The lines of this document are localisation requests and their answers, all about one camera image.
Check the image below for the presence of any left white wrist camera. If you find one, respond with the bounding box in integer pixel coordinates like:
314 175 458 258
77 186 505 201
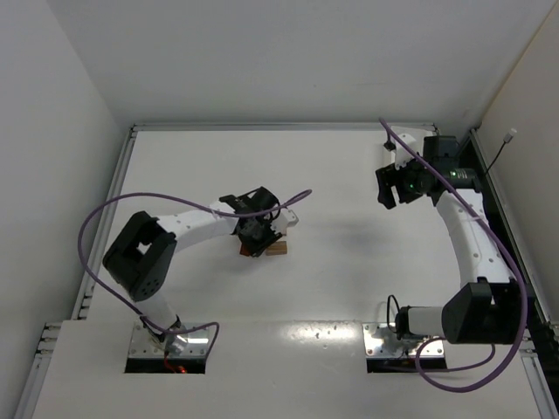
272 209 299 231

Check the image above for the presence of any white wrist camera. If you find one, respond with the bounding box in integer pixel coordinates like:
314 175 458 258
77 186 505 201
383 133 422 170
272 209 299 231

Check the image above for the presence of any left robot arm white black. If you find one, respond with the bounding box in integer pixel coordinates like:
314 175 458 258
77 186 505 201
102 187 297 342

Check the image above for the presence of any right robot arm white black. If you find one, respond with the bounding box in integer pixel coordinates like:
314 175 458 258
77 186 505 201
376 134 530 345

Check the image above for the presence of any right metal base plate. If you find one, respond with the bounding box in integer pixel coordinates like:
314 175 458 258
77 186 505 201
362 322 435 361

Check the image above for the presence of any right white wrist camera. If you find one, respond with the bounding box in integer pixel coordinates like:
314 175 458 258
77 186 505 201
383 133 422 170

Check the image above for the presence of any black wall cable white plug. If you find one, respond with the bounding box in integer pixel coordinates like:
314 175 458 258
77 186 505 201
459 127 517 196

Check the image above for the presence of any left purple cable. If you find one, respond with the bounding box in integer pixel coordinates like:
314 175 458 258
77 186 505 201
77 189 313 346

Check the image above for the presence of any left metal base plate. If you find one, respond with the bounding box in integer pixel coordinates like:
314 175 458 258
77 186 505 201
128 321 210 361

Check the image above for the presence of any red small wood block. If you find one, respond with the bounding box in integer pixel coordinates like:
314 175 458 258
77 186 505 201
239 245 251 257

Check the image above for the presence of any aluminium table frame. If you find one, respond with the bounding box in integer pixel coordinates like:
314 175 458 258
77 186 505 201
33 124 556 418

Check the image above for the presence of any metal base plate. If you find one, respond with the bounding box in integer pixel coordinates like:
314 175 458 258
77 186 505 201
362 322 435 361
128 321 210 361

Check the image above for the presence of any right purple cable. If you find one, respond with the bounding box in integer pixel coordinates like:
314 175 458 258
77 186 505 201
378 118 528 393

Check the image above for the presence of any light wood cylinder block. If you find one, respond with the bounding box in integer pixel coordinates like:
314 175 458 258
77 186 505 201
266 241 288 256

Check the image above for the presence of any white perforated box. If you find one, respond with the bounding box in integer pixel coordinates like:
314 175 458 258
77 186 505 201
390 125 436 148

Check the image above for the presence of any purple cable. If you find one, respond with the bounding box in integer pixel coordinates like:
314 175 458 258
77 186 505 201
77 189 313 346
378 118 528 393

